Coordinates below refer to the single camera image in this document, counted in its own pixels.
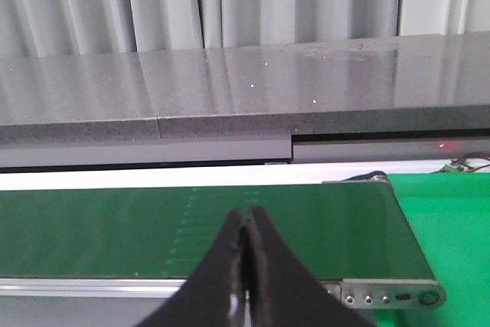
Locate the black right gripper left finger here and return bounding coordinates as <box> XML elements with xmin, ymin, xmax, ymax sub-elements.
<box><xmin>137</xmin><ymin>210</ymin><xmax>245</xmax><ymax>326</ymax></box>

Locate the grey stone counter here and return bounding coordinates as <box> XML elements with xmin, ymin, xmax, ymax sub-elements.
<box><xmin>1</xmin><ymin>32</ymin><xmax>489</xmax><ymax>172</ymax></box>

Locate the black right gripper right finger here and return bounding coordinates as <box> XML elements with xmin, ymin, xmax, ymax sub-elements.
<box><xmin>244</xmin><ymin>206</ymin><xmax>373</xmax><ymax>326</ymax></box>

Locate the green plastic tray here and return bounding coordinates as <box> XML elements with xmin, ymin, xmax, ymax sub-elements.
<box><xmin>375</xmin><ymin>173</ymin><xmax>489</xmax><ymax>326</ymax></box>

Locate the green conveyor belt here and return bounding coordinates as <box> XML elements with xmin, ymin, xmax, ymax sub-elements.
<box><xmin>1</xmin><ymin>178</ymin><xmax>446</xmax><ymax>309</ymax></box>

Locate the white pleated curtain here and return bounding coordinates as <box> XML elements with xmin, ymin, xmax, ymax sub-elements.
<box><xmin>1</xmin><ymin>0</ymin><xmax>489</xmax><ymax>58</ymax></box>

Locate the red black wire bundle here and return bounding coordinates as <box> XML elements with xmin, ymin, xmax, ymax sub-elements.
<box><xmin>439</xmin><ymin>152</ymin><xmax>490</xmax><ymax>175</ymax></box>

